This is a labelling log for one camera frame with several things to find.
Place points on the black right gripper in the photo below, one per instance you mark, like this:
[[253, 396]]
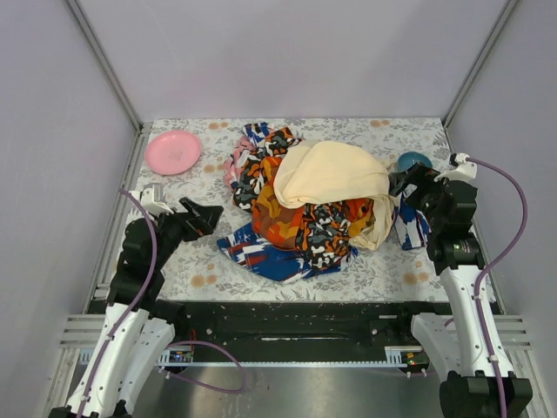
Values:
[[412, 186]]

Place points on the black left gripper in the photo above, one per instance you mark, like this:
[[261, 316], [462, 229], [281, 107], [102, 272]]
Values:
[[184, 222]]

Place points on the blue white red patterned cloth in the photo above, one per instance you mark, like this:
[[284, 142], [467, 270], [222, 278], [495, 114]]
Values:
[[253, 254]]

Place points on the orange brown camouflage cloth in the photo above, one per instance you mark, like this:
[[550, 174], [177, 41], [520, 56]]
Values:
[[314, 230]]

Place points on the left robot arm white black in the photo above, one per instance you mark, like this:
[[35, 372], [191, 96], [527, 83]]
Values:
[[138, 326]]

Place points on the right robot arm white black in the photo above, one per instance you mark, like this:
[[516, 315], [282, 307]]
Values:
[[476, 377]]

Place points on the pink navy patterned cloth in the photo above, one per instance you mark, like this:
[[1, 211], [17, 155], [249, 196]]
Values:
[[236, 161]]

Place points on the cream cloth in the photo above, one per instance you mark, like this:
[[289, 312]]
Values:
[[323, 172]]

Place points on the black orange grey patterned cloth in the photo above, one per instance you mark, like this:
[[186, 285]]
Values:
[[271, 142]]

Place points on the blue ceramic bowl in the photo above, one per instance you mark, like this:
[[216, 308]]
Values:
[[408, 159]]

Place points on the floral table mat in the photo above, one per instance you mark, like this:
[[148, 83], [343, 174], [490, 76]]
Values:
[[199, 271]]

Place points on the pink plastic plate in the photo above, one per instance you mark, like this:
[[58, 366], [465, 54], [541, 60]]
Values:
[[172, 153]]

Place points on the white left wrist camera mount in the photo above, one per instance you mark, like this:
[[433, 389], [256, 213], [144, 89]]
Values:
[[151, 199]]

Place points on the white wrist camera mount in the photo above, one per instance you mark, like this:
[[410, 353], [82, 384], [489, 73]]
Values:
[[463, 169], [151, 199]]

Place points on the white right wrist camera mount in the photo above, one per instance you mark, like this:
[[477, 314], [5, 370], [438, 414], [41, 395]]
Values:
[[463, 169]]

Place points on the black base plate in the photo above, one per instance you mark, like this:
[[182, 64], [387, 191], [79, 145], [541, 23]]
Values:
[[295, 332]]

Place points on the right aluminium frame post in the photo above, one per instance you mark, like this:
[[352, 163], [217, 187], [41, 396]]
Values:
[[486, 50]]

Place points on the aluminium frame post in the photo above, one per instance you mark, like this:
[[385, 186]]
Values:
[[486, 50], [83, 23]]

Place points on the left aluminium frame post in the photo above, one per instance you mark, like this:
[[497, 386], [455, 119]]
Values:
[[83, 23]]

